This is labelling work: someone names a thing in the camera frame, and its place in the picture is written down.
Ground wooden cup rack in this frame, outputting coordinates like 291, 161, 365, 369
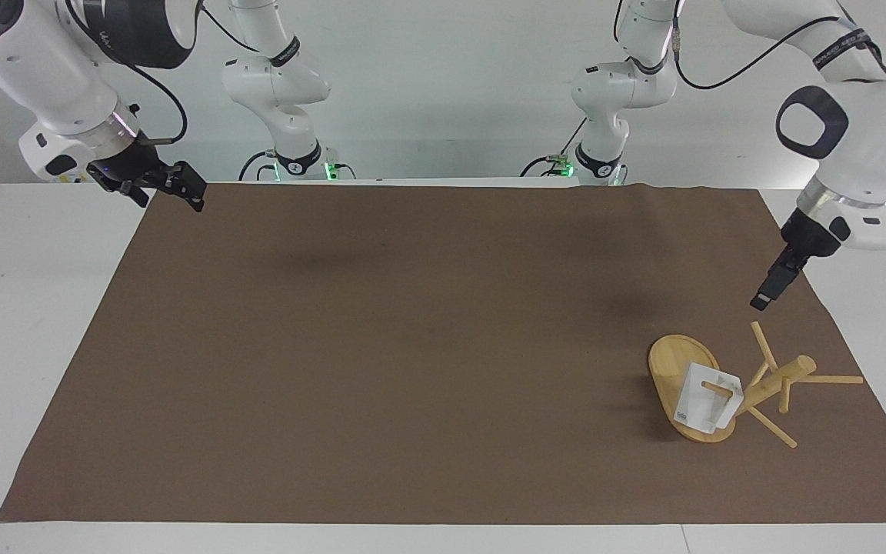
648, 320, 865, 450

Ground white cup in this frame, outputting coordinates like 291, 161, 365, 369
676, 361, 744, 432

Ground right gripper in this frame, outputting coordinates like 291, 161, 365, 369
87, 132, 208, 214

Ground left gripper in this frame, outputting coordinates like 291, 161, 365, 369
779, 206, 848, 271

